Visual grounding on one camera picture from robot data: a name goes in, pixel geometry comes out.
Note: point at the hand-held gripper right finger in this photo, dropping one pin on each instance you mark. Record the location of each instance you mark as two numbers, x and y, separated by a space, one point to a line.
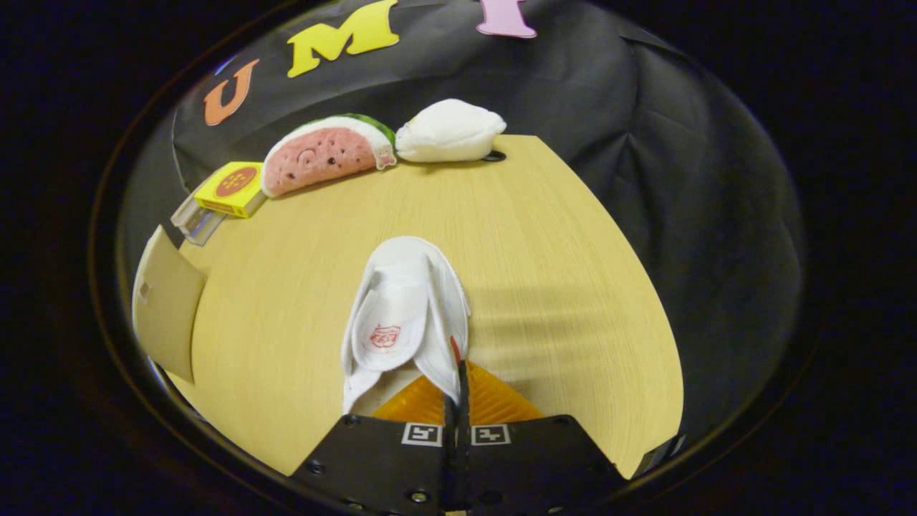
464 416

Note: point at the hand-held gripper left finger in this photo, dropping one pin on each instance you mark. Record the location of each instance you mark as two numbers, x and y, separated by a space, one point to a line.
387 466

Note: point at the white canvas shoe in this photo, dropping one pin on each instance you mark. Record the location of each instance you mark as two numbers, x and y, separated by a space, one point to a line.
401 315

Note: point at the beige storage box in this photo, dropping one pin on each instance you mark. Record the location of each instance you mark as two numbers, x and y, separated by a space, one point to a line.
168 308

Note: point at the yellow box with red circle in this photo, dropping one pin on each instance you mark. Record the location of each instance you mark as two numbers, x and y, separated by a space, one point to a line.
229 188

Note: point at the white plush toy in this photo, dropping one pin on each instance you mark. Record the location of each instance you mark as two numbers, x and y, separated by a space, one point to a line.
451 132

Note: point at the watermelon slice plush toy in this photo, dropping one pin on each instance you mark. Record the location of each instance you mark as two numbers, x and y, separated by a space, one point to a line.
322 156

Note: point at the blue book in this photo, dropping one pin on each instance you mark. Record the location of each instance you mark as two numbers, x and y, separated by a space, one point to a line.
204 228

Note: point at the beige book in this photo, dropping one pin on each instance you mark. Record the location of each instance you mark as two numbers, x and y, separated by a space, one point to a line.
183 211

